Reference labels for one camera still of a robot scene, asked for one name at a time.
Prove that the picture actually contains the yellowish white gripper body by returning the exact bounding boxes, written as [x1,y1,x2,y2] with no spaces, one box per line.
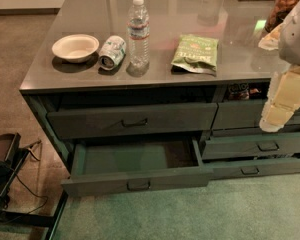
[259,65,300,132]

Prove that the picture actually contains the drawer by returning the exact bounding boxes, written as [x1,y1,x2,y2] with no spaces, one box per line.
[202,132,300,160]
[212,99,300,130]
[47,103,217,139]
[206,158,300,180]
[62,138,213,197]

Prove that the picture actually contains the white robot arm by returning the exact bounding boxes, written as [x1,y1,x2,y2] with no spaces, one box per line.
[258,1,300,132]

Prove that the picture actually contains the snack bags in drawer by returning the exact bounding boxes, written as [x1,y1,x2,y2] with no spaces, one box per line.
[226,83,269,100]

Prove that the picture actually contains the glass snack jar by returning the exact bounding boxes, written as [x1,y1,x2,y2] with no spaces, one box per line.
[264,0,299,32]

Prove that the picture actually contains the green chip bag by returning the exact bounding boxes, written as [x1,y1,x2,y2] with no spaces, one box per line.
[171,34,219,76]

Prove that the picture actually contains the dark grey cabinet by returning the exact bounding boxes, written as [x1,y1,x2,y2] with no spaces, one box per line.
[19,0,300,198]

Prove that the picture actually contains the clear plastic water bottle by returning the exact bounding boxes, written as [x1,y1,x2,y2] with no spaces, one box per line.
[127,0,150,68]

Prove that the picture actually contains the green white soda can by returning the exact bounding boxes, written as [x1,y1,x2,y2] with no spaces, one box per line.
[99,35,126,70]

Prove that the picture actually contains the white paper bowl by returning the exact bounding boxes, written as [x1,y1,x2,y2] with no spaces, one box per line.
[52,34,99,63]

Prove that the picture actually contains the black equipment stand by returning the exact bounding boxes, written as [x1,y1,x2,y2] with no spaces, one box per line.
[0,133,68,240]

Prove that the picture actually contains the black cable on floor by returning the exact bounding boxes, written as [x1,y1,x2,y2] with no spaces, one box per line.
[9,170,49,218]

